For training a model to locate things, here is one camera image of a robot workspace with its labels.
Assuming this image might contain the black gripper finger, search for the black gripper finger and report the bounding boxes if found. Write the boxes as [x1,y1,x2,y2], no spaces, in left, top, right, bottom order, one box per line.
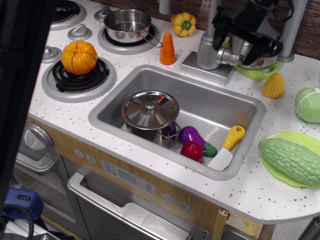
[242,43,266,66]
[212,23,228,50]

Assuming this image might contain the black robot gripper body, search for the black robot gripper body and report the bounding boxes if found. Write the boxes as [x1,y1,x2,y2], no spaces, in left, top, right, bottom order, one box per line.
[212,0,283,50]

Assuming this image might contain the silver faucet lever handle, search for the silver faucet lever handle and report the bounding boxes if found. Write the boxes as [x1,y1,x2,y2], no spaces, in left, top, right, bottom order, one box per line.
[216,35,245,67]

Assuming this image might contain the steel pan on right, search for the steel pan on right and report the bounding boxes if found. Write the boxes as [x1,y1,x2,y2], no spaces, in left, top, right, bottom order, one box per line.
[228,36,282,70]

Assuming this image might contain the green plastic pan holder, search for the green plastic pan holder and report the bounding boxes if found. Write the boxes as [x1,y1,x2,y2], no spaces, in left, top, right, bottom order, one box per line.
[222,41,281,82]

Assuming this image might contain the grey support pole right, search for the grey support pole right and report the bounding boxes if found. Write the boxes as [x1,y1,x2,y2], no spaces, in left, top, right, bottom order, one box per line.
[277,0,308,63]

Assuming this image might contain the silver toy faucet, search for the silver toy faucet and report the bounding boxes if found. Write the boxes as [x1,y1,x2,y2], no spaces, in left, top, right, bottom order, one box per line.
[180,0,234,86]

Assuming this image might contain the yellow toy bell pepper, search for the yellow toy bell pepper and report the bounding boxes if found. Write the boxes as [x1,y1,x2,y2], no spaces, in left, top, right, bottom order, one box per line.
[170,12,197,38]

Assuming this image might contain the yellow toy corn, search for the yellow toy corn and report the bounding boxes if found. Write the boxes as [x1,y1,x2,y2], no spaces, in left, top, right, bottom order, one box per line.
[262,72,285,98]

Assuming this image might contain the orange toy carrot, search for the orange toy carrot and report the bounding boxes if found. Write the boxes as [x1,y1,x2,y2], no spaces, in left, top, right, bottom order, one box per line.
[159,32,176,65]

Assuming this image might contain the grey pole rear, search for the grey pole rear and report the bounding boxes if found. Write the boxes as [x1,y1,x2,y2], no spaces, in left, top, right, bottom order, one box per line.
[158,0,171,15]

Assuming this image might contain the grey toy sink basin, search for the grey toy sink basin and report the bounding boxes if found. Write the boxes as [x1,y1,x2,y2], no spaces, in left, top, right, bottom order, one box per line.
[88,65,266,180]

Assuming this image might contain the green toy cabbage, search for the green toy cabbage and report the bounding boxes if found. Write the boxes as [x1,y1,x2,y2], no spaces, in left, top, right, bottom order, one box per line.
[294,86,320,123]

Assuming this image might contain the small steel saucepan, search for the small steel saucepan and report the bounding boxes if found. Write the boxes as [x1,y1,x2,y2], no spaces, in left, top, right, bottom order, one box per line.
[103,9,163,48]

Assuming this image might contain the light green plate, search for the light green plate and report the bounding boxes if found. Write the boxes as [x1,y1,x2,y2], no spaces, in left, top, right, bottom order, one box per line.
[261,131,320,188]

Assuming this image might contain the steel pot with lid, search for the steel pot with lid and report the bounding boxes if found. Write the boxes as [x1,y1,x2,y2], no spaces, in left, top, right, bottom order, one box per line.
[121,90,181,148]

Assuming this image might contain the purple toy eggplant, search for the purple toy eggplant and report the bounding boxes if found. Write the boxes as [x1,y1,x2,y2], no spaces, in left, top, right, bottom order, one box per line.
[178,126,218,158]

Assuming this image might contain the red toy tomato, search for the red toy tomato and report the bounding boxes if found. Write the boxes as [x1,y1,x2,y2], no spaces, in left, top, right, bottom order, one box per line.
[180,141,204,163]

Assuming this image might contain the green toy bitter gourd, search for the green toy bitter gourd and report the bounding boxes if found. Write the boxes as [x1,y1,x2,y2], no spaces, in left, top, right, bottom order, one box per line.
[258,138,320,186]

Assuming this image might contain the grey stove knob rear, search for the grey stove knob rear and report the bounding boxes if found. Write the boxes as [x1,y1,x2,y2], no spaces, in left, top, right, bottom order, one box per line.
[93,6,113,22]

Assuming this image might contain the grey stove knob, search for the grey stove knob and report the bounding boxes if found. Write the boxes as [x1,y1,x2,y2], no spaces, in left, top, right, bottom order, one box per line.
[93,6,113,22]
[41,45,62,64]
[67,23,93,41]

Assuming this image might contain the grey stove knob middle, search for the grey stove knob middle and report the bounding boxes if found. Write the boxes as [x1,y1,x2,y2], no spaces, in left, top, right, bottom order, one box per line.
[67,23,93,41]

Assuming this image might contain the orange toy pumpkin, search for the orange toy pumpkin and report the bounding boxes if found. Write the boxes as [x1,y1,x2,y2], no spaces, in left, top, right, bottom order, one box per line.
[60,40,98,76]

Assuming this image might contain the black rear left burner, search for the black rear left burner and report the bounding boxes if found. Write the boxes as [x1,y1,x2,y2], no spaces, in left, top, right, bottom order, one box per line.
[50,0,87,31]

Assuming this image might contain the black front stove burner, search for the black front stove burner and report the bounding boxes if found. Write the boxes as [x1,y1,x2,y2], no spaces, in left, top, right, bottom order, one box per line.
[41,57,117,103]

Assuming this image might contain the grey stove knob front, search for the grey stove knob front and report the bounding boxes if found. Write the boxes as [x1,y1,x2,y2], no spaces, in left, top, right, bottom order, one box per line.
[41,45,62,64]

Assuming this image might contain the silver oven dial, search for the silver oven dial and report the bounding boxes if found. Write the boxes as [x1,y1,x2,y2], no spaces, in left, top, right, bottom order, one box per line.
[24,123,54,151]

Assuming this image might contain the blue clamp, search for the blue clamp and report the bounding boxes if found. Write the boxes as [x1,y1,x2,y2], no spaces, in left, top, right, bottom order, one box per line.
[2,188,44,220]

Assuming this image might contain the yellow handled toy knife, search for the yellow handled toy knife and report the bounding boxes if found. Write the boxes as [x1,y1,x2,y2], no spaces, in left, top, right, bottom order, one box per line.
[207,125,246,171]

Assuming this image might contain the black foreground frame post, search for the black foreground frame post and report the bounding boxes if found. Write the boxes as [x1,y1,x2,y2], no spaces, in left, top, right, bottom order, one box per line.
[0,0,56,205]

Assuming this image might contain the silver dishwasher door handle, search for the silver dishwasher door handle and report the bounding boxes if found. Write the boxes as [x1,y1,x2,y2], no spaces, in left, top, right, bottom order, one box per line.
[67,172,212,240]

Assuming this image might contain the grey oven door handle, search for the grey oven door handle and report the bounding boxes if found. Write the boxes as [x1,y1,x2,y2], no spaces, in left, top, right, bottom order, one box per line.
[15,152,57,176]

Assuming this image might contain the black braided cable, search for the black braided cable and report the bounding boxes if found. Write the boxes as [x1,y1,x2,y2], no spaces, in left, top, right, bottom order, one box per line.
[0,203,35,240]

